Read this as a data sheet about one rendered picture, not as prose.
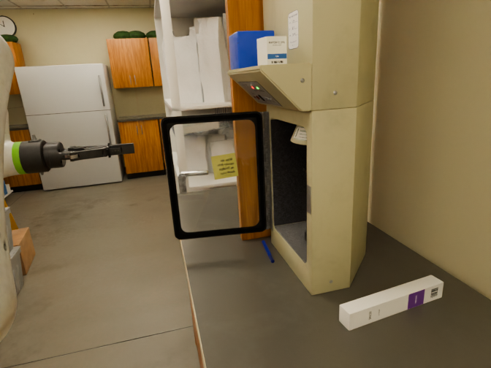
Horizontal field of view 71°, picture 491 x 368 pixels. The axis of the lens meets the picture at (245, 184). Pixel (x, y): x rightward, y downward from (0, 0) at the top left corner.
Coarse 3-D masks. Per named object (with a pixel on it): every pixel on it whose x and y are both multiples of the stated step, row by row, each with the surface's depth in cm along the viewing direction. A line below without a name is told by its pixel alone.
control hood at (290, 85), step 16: (272, 64) 70; (288, 64) 71; (304, 64) 71; (240, 80) 93; (256, 80) 79; (272, 80) 71; (288, 80) 72; (304, 80) 72; (288, 96) 73; (304, 96) 73
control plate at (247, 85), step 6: (240, 84) 97; (246, 84) 91; (252, 84) 86; (258, 84) 81; (246, 90) 98; (252, 90) 92; (258, 90) 86; (264, 90) 81; (258, 96) 94; (264, 96) 88; (270, 96) 83; (264, 102) 94; (270, 102) 89; (276, 102) 84
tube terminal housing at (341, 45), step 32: (288, 0) 79; (320, 0) 69; (352, 0) 70; (320, 32) 70; (352, 32) 72; (320, 64) 72; (352, 64) 74; (320, 96) 74; (352, 96) 76; (320, 128) 76; (352, 128) 78; (320, 160) 79; (352, 160) 81; (320, 192) 81; (352, 192) 83; (320, 224) 83; (352, 224) 86; (288, 256) 103; (320, 256) 86; (352, 256) 90; (320, 288) 89
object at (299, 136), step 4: (296, 128) 92; (300, 128) 89; (304, 128) 88; (296, 132) 90; (300, 132) 88; (304, 132) 87; (292, 136) 93; (296, 136) 90; (300, 136) 88; (304, 136) 87; (292, 140) 91; (296, 140) 89; (300, 140) 88; (304, 140) 87; (300, 144) 88; (304, 144) 87
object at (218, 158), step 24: (240, 120) 104; (192, 144) 104; (216, 144) 105; (240, 144) 106; (192, 168) 106; (216, 168) 107; (240, 168) 108; (192, 192) 108; (216, 192) 109; (240, 192) 110; (192, 216) 111; (216, 216) 112; (240, 216) 113
